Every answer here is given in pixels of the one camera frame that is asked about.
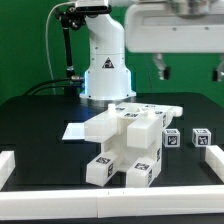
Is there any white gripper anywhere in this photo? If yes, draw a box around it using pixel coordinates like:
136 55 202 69
125 2 224 82

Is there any white tagged cube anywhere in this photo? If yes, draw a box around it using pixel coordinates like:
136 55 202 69
192 128 211 147
163 129 180 147

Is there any white chair back frame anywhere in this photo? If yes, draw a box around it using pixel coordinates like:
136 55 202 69
84 102 183 149

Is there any white chair seat block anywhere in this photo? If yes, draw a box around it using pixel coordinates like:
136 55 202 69
101 135 162 175

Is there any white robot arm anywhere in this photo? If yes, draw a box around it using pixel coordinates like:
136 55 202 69
75 0 224 101

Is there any white right wall bar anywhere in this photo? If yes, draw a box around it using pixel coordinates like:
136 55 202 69
205 145 224 183

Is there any white wall bar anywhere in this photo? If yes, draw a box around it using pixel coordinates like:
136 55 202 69
205 145 224 183
0 185 224 220
0 151 15 190

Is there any black cable bundle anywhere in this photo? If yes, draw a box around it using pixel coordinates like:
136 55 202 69
22 75 85 97

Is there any black overhead camera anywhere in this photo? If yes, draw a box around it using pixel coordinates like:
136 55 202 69
68 0 111 15

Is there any white front wall bar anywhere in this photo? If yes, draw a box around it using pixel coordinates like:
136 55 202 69
0 185 224 220

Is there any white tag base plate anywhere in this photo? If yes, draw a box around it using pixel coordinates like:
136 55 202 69
62 123 85 141

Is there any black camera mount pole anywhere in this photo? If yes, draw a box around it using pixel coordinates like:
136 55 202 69
55 6 86 97

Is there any white cable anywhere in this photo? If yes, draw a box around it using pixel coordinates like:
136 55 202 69
44 1 77 96

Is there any white left wall bar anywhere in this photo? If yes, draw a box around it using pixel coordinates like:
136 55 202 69
0 151 15 190

